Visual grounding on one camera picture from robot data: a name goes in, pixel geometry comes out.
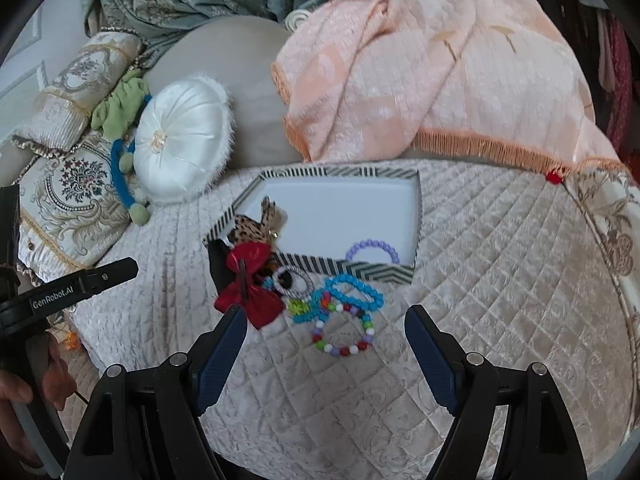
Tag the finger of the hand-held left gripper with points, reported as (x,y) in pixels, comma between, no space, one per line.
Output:
(107,275)

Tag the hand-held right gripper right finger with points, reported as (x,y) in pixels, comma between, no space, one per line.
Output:
(430,360)

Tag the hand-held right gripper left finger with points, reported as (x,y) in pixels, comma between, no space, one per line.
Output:
(220,360)

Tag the red bow hair clip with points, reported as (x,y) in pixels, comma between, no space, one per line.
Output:
(260,310)

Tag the striped cardboard box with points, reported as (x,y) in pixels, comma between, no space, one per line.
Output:
(325,205)

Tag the person's left hand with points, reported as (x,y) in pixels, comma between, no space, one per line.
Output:
(12,395)

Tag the ornate square cushion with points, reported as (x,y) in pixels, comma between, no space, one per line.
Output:
(70,195)

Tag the cream quilted cover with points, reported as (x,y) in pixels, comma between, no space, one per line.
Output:
(500,285)

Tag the leopard print hair bow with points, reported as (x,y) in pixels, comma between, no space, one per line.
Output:
(250,232)

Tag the white round satin cushion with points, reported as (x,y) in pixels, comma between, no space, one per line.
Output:
(180,135)

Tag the green blue plush toy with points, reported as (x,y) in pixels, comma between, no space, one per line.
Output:
(117,115)

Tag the ornate bolster cushion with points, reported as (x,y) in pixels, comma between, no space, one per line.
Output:
(75,80)

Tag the floral cream cover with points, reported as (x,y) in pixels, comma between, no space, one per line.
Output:
(610,240)

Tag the small red tassel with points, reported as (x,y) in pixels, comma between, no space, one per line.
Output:
(553,177)

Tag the peach fringed pillow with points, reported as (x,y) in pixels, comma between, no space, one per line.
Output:
(425,60)

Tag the hanging clothes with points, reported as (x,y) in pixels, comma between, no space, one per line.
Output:
(610,50)

